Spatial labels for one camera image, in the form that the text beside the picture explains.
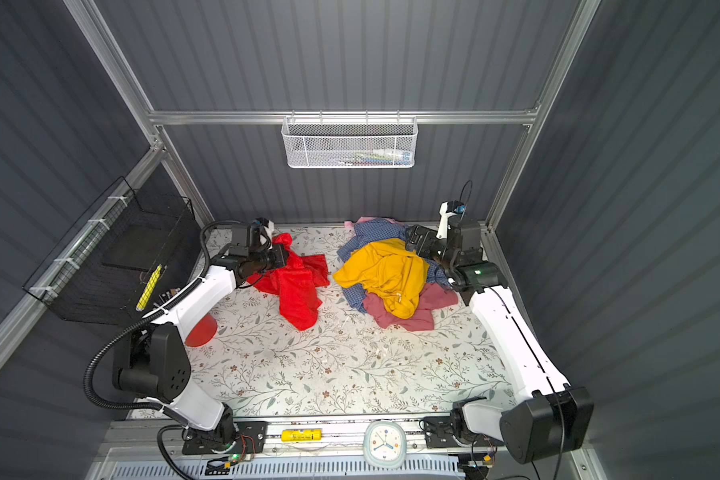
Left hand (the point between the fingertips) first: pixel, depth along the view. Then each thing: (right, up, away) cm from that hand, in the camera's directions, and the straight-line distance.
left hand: (286, 251), depth 90 cm
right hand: (+39, +4, -14) cm, 42 cm away
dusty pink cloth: (+42, -21, +2) cm, 47 cm away
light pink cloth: (+18, +11, +30) cm, 37 cm away
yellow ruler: (-27, -12, -23) cm, 37 cm away
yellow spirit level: (+9, -45, -17) cm, 49 cm away
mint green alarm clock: (+29, -46, -20) cm, 58 cm away
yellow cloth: (+31, -6, +4) cm, 32 cm away
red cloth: (+3, -9, -1) cm, 10 cm away
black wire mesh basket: (-36, -1, -16) cm, 39 cm away
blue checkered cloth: (+30, +8, +18) cm, 35 cm away
